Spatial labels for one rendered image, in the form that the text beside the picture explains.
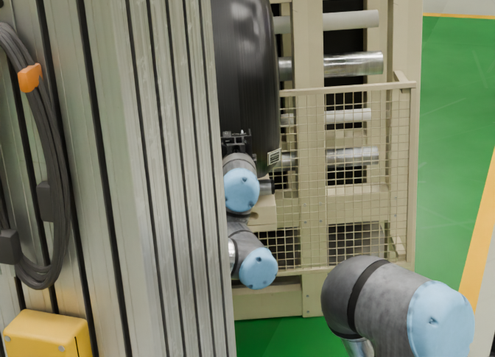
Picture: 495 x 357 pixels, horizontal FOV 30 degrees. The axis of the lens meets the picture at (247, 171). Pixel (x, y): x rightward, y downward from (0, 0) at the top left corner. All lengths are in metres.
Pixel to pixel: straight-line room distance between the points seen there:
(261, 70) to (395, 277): 1.08
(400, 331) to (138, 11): 0.59
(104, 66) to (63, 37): 0.05
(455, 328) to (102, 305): 0.50
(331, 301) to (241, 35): 1.09
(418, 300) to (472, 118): 4.03
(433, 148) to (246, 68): 2.72
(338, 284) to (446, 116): 3.99
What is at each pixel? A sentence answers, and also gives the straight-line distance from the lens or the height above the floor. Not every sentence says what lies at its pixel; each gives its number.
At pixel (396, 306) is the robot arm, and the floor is 1.35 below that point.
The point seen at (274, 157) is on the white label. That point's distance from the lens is 2.42.
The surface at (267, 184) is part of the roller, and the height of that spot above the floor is 0.92.
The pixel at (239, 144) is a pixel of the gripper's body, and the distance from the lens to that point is 1.88.
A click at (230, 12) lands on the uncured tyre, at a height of 1.42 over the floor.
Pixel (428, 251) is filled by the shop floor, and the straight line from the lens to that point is 3.99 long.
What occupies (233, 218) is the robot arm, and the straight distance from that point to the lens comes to 1.79.
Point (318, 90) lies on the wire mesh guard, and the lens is 2.95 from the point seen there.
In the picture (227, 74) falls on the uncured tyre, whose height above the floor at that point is 1.29.
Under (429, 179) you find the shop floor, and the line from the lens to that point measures 4.58.
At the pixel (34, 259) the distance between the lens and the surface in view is 1.08.
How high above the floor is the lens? 2.08
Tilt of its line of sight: 26 degrees down
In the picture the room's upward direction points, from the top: 3 degrees counter-clockwise
